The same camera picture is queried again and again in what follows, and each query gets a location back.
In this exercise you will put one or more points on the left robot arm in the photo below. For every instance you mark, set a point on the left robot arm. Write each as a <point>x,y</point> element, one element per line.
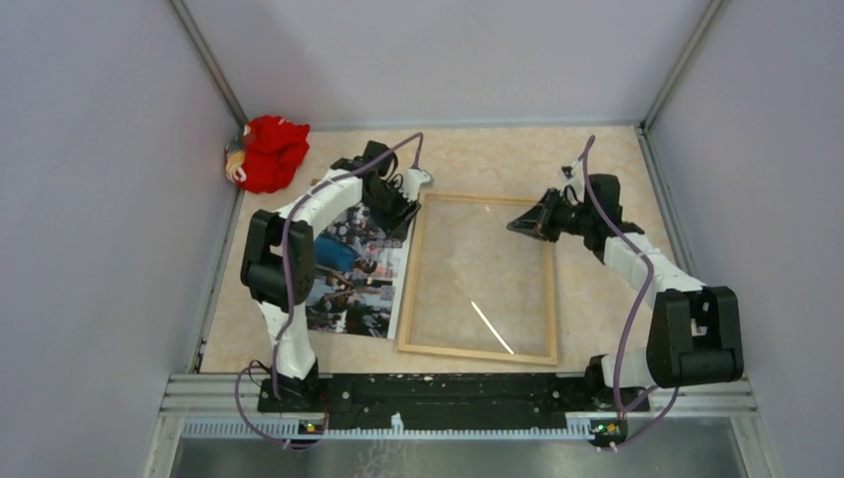
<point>279,265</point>

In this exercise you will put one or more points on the transparent plastic sheet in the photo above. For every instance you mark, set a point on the transparent plastic sheet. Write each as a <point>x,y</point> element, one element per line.
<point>481,277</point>

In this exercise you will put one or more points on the wooden picture frame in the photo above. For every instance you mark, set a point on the wooden picture frame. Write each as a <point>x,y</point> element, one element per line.
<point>481,277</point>

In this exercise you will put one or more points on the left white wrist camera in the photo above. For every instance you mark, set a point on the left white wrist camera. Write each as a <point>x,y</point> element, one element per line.
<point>414,180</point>

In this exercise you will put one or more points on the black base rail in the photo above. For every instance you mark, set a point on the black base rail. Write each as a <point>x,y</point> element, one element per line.
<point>441,401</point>

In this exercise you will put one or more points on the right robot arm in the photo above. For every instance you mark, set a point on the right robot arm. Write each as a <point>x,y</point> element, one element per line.
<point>694,333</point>

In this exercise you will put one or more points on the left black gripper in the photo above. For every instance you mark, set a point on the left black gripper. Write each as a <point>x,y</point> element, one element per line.
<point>393,223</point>

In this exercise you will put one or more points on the red crumpled cloth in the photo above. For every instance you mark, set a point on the red crumpled cloth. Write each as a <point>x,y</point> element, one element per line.
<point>266,154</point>

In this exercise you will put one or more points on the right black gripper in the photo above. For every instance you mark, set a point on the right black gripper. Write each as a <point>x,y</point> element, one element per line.
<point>548,203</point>

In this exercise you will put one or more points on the printed photo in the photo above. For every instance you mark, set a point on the printed photo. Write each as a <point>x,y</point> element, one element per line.
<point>360,273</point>

